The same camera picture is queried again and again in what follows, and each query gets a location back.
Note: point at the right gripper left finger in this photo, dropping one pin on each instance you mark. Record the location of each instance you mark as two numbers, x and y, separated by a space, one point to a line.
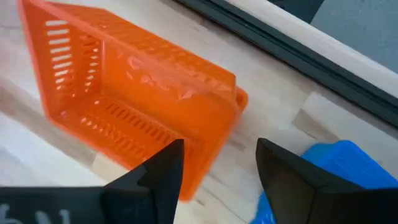
155 193

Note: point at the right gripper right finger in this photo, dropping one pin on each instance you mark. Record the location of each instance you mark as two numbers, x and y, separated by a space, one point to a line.
289 193

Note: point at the blue plastic slotted basket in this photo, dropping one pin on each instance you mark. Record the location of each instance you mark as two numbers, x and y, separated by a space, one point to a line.
351 165

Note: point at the orange plastic slotted basket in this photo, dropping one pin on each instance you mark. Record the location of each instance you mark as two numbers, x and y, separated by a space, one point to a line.
186 118

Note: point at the black aluminium frame rail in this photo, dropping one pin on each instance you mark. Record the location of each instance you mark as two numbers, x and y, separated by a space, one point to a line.
311 62

